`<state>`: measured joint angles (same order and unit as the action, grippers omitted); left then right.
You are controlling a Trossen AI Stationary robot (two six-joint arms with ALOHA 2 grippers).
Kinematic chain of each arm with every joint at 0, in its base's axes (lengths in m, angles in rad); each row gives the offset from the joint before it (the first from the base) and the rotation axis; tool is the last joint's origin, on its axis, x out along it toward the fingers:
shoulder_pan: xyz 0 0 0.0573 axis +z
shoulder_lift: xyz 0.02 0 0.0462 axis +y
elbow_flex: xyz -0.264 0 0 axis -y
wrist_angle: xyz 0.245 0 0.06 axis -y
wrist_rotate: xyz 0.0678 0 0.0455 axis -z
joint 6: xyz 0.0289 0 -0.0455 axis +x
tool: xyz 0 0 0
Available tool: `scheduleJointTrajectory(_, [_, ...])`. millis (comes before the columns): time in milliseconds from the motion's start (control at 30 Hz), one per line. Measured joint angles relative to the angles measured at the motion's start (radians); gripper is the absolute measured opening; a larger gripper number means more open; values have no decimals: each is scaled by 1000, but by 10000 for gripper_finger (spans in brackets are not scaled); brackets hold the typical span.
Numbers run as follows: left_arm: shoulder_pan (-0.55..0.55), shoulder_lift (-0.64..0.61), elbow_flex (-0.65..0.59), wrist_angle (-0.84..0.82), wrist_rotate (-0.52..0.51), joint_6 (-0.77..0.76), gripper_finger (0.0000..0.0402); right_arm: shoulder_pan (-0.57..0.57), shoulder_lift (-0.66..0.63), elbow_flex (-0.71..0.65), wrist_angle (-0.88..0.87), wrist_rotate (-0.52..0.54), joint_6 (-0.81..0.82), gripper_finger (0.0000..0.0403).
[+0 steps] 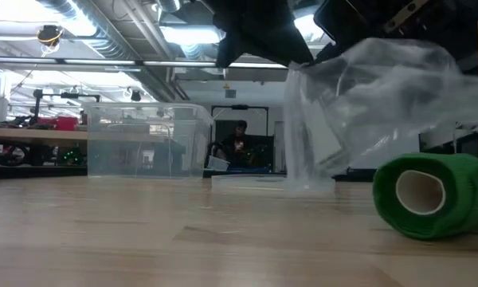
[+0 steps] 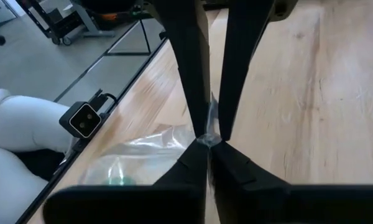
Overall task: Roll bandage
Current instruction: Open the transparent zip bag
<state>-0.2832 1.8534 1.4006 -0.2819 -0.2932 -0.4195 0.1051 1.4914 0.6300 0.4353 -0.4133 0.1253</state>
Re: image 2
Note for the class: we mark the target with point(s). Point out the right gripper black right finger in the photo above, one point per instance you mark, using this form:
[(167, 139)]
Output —
[(236, 186)]

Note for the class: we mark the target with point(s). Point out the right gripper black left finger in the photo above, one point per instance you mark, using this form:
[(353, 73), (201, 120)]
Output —
[(192, 168)]

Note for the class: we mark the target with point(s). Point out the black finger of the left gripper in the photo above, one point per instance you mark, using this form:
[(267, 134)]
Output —
[(239, 56), (189, 62)]

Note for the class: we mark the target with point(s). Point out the clear plastic zip bag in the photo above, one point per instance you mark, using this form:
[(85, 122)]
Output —
[(149, 155)]

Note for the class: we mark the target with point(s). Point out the orange object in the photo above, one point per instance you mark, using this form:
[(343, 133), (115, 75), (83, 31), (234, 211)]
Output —
[(109, 17)]

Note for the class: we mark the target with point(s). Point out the wooden desk with grey legs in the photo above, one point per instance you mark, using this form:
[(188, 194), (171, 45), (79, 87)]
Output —
[(87, 21)]

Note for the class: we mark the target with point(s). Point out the black wheeled cart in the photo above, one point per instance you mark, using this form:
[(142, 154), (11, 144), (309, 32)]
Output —
[(59, 28)]

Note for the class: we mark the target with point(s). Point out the person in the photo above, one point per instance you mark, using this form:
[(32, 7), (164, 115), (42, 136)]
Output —
[(25, 124)]

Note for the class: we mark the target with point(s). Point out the small black table-edge camera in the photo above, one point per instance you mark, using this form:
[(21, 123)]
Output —
[(81, 119)]

